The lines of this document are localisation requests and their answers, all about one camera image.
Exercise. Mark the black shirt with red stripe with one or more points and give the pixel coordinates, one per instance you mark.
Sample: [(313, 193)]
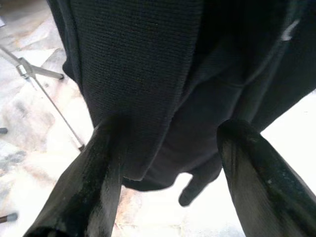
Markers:
[(148, 61)]

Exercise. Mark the silver metal clothes rack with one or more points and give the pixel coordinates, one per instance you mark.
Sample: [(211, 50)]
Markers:
[(24, 67)]

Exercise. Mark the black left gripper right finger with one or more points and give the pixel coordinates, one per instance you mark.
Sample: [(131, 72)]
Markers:
[(271, 197)]

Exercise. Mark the marble-print folding table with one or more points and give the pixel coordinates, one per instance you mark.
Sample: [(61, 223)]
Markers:
[(11, 217)]

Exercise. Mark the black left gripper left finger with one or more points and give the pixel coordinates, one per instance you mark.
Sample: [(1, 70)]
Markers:
[(86, 192)]

